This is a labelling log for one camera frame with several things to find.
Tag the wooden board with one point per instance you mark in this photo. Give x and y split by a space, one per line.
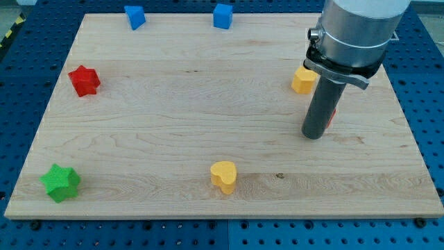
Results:
178 95

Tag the yellow heart block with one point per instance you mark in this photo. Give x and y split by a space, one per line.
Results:
224 175

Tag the yellow hexagon block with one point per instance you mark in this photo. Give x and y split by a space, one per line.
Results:
303 80

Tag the blue triangular block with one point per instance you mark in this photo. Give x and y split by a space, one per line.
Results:
136 16

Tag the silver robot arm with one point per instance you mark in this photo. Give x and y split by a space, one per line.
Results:
355 33

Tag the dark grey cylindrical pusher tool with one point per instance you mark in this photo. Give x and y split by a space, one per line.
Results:
321 108

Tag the black tool clamp with lever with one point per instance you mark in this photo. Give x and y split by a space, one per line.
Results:
341 74

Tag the green star block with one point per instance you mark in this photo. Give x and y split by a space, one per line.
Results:
61 183

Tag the blue cube block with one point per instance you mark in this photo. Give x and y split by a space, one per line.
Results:
222 16

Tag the red block behind tool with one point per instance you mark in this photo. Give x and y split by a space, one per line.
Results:
331 118

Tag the red star block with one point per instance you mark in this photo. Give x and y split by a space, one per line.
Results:
84 80

